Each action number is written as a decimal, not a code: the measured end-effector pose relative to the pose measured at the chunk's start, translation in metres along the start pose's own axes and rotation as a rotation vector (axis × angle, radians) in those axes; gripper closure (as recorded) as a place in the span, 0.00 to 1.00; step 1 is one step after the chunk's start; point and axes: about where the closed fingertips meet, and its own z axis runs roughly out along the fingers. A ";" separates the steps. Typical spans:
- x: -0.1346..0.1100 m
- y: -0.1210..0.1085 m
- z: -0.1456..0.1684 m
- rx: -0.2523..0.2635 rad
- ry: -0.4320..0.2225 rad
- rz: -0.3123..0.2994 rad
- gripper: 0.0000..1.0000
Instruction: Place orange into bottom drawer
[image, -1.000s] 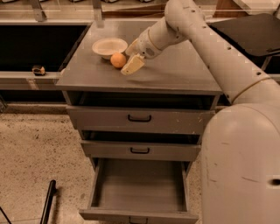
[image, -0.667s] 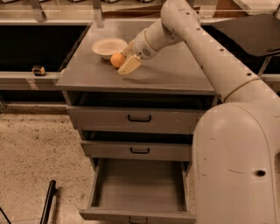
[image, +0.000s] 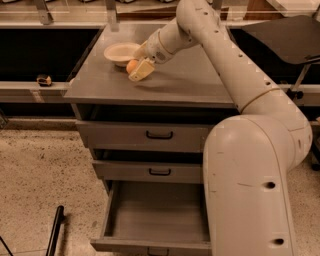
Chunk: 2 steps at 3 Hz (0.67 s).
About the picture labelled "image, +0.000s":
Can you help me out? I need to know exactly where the grey drawer cabinet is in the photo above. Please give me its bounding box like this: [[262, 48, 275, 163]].
[[63, 23, 241, 194]]

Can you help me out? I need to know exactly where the white bowl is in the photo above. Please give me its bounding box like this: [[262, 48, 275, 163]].
[[104, 42, 140, 67]]

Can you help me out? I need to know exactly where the black bar on floor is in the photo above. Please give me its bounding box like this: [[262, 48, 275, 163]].
[[46, 205, 65, 256]]

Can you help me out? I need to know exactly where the grey middle drawer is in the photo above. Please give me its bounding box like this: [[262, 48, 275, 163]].
[[93, 160, 203, 184]]

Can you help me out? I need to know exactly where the grey drawer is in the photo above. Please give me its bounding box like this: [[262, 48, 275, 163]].
[[76, 121, 209, 153], [91, 181, 211, 256], [93, 160, 203, 184]]

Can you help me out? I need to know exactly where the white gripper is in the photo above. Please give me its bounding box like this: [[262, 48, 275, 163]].
[[129, 30, 173, 82]]

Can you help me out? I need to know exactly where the grey top drawer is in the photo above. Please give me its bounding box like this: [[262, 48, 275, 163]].
[[76, 121, 209, 153]]

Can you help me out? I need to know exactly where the orange fruit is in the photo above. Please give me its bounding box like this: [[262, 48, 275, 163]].
[[126, 59, 138, 74]]

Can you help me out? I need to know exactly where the black stand with tray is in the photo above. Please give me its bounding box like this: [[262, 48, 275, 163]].
[[241, 14, 320, 173]]

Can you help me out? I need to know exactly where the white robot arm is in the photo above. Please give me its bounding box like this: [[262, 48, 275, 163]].
[[127, 0, 312, 256]]

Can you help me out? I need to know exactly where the grey bottom drawer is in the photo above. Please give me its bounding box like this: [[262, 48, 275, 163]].
[[91, 181, 211, 256]]

